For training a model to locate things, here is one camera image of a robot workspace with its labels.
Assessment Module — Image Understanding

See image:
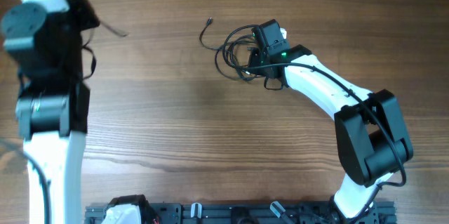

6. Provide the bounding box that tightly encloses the black USB-A cable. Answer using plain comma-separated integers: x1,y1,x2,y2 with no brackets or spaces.
199,17,264,82

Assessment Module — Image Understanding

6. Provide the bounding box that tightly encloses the thin black micro USB cable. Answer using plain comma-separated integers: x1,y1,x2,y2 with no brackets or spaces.
81,20,129,80

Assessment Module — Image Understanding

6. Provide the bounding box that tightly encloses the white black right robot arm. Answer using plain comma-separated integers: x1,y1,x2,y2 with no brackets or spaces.
248,20,413,223

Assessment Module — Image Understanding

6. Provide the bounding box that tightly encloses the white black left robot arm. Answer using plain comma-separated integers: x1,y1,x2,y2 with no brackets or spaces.
1,0,100,223

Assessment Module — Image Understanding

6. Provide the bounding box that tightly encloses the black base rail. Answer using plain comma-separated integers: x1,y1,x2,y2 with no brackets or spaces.
83,201,397,224

